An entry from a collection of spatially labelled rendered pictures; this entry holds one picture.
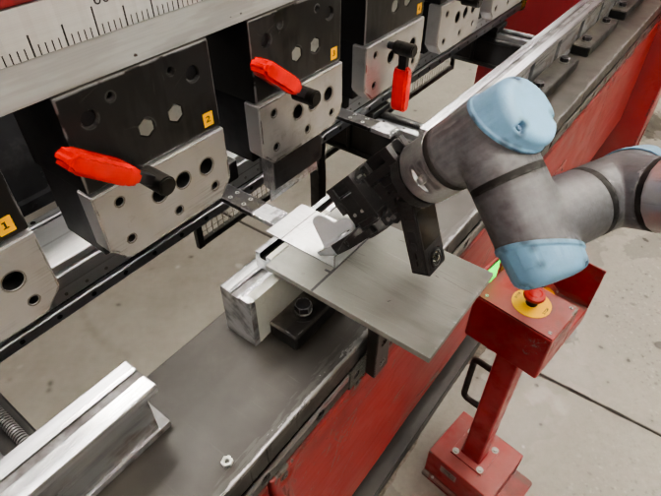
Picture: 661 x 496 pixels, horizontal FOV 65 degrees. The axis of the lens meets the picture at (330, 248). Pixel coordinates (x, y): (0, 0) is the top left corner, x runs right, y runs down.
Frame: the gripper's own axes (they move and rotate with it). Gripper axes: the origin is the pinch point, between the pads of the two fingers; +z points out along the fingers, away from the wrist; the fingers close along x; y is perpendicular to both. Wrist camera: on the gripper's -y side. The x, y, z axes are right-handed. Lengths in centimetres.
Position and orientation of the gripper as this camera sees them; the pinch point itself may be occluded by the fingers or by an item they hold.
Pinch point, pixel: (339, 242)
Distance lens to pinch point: 76.0
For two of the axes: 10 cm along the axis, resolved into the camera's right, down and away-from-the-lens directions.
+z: -5.2, 2.9, 8.0
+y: -6.1, -7.9, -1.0
